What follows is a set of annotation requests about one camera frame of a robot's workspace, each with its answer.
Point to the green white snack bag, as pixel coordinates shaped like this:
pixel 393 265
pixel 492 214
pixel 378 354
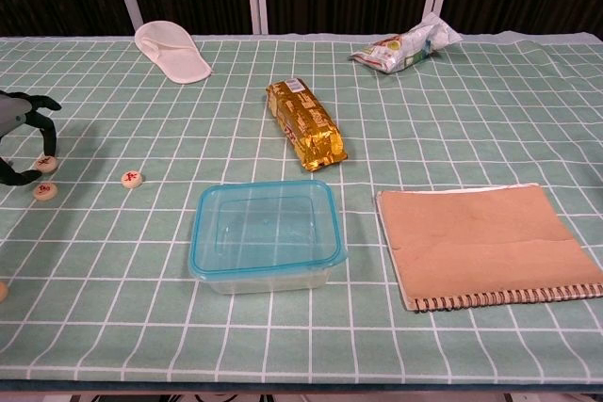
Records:
pixel 400 51

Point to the brown spiral notebook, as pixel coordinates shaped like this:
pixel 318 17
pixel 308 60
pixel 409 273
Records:
pixel 480 242

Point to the round wooden chess piece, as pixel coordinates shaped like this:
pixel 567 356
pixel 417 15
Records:
pixel 132 179
pixel 45 191
pixel 47 165
pixel 2 291

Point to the gold foil biscuit pack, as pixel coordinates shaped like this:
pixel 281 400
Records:
pixel 306 124

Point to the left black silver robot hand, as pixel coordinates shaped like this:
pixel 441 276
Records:
pixel 11 112

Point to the white disposable slipper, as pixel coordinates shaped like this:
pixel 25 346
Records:
pixel 174 53

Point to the green checked tablecloth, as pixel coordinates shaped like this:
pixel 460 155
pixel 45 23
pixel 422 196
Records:
pixel 447 138

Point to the blue clear plastic container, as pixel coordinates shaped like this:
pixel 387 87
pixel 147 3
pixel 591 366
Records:
pixel 266 232

